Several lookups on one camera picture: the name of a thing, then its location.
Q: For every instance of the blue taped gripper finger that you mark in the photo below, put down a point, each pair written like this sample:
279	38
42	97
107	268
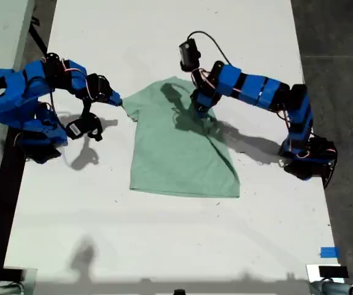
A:
115	96
111	103
206	112
198	110

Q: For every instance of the pale green T-shirt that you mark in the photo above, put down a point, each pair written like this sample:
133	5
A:
176	153

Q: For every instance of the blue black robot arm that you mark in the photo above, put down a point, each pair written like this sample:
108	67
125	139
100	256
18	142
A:
13	92
256	87

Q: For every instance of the black round cap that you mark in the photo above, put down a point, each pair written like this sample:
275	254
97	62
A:
179	292

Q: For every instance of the blue tape patch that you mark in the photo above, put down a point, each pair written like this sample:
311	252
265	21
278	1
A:
329	252

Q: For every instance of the silver mounting plate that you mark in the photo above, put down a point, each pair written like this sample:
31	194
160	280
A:
312	272

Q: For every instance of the small black box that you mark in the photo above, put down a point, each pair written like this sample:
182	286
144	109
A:
332	272
13	274

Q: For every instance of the grey metal tube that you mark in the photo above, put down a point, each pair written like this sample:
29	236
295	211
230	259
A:
335	289
4	289

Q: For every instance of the black camera stalk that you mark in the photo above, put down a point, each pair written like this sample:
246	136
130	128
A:
87	109
197	73

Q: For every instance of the black camera box with label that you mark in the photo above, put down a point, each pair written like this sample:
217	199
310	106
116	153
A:
188	53
78	129

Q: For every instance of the black frame beam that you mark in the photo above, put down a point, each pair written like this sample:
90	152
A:
1	199

